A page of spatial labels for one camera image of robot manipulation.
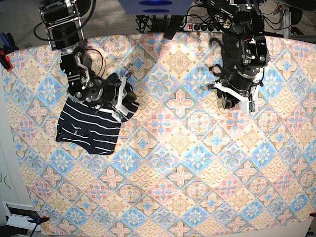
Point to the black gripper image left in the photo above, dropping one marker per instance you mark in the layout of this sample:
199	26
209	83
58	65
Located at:
80	92

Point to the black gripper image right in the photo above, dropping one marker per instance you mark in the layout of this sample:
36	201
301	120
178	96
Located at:
240	82

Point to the navy white striped T-shirt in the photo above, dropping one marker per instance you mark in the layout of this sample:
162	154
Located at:
94	130

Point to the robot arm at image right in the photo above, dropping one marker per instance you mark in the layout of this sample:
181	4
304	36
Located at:
244	53

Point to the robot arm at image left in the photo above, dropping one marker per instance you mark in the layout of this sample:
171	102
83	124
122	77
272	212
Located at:
64	21

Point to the colourful patterned tablecloth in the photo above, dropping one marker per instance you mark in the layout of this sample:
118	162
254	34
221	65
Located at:
183	166

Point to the white power strip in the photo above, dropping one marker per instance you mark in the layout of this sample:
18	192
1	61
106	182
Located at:
199	27

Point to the blue orange clamp upper left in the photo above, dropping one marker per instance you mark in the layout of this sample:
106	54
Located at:
8	47

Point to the blue orange clamp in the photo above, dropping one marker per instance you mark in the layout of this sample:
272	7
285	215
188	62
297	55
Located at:
8	47
37	219

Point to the blue orange clamp lower left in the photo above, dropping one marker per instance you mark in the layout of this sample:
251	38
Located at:
37	219

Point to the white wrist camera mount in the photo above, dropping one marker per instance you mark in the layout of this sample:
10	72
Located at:
109	99
248	104

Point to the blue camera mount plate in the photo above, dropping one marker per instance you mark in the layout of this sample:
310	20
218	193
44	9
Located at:
154	7

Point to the white wall vent panel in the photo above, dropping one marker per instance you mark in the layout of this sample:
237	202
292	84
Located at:
19	214

